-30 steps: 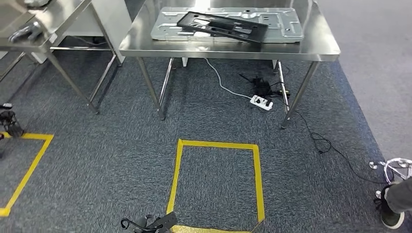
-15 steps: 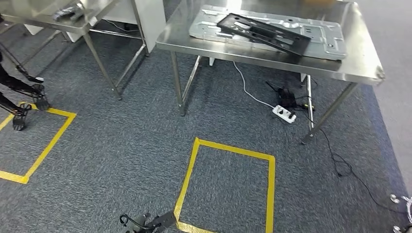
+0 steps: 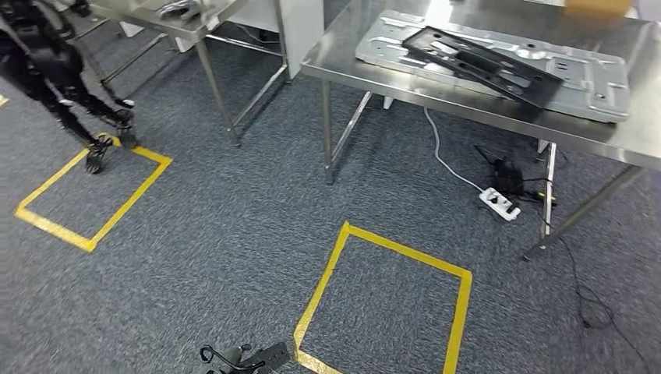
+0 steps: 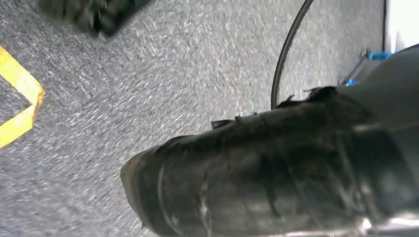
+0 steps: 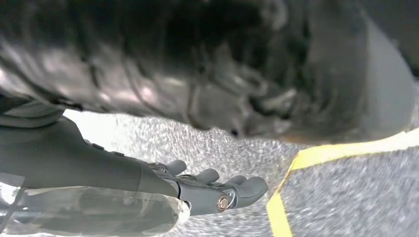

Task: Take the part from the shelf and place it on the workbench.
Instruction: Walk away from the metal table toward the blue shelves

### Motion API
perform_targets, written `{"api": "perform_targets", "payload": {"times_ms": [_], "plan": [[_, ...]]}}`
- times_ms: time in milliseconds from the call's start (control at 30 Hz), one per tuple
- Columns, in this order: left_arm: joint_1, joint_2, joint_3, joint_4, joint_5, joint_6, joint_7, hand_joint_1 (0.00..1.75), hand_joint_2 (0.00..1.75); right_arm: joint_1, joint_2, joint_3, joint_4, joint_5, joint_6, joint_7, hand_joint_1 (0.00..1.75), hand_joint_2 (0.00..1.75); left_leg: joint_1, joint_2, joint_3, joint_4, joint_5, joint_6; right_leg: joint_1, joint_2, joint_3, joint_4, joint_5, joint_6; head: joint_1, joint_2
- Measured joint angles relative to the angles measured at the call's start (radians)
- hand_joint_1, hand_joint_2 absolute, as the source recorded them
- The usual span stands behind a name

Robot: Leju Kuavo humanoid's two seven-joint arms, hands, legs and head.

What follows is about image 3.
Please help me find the brown cardboard box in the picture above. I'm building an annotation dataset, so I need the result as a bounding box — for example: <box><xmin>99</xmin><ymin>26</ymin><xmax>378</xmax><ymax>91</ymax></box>
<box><xmin>564</xmin><ymin>0</ymin><xmax>634</xmax><ymax>19</ymax></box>

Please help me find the white power cord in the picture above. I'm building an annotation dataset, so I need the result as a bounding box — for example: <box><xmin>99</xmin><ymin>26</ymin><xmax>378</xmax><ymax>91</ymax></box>
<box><xmin>423</xmin><ymin>107</ymin><xmax>484</xmax><ymax>193</ymax></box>

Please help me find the black legged robot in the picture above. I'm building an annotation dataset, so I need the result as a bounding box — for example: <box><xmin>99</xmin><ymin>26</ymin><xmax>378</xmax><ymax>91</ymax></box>
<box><xmin>0</xmin><ymin>0</ymin><xmax>138</xmax><ymax>175</ymax></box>

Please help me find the white cabinet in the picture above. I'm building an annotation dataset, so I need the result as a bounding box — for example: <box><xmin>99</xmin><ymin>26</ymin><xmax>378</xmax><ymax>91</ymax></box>
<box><xmin>227</xmin><ymin>0</ymin><xmax>325</xmax><ymax>81</ymax></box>

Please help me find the steel workbench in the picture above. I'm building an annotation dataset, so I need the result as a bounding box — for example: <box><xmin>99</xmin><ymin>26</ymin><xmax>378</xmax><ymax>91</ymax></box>
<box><xmin>301</xmin><ymin>0</ymin><xmax>661</xmax><ymax>262</ymax></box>

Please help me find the silver metal part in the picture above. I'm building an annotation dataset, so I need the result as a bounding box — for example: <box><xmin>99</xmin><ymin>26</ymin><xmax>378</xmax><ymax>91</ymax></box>
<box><xmin>157</xmin><ymin>0</ymin><xmax>205</xmax><ymax>22</ymax></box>

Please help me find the machined aluminium panel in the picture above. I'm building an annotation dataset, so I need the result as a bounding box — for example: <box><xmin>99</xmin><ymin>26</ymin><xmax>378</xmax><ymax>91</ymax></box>
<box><xmin>355</xmin><ymin>9</ymin><xmax>632</xmax><ymax>124</ymax></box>

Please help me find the steel side table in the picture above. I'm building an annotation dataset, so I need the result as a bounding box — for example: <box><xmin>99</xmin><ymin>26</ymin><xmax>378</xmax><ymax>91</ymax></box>
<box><xmin>67</xmin><ymin>0</ymin><xmax>290</xmax><ymax>148</ymax></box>

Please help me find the thin black cable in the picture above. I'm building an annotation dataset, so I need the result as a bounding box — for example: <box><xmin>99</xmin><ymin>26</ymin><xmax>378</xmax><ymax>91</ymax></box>
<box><xmin>536</xmin><ymin>206</ymin><xmax>646</xmax><ymax>362</ymax></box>

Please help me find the black power adapter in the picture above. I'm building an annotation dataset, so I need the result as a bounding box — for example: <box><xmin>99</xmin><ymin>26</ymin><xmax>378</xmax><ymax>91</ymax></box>
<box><xmin>474</xmin><ymin>144</ymin><xmax>556</xmax><ymax>207</ymax></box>

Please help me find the black plastic licence plate bracket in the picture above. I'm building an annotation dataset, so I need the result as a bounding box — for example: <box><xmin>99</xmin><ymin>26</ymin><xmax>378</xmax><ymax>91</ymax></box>
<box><xmin>401</xmin><ymin>26</ymin><xmax>565</xmax><ymax>111</ymax></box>

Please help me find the white power strip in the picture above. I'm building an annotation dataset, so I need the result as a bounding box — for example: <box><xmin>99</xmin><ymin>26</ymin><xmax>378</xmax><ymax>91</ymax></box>
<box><xmin>479</xmin><ymin>187</ymin><xmax>521</xmax><ymax>222</ymax></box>

